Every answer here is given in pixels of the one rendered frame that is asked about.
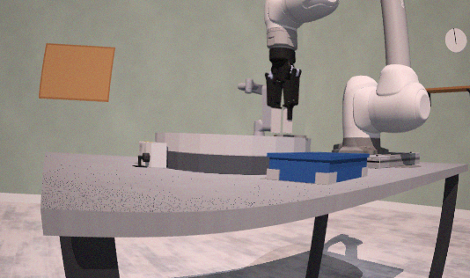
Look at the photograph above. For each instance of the blue shallow tray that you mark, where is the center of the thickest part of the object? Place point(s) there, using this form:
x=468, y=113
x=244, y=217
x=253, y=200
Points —
x=312, y=167

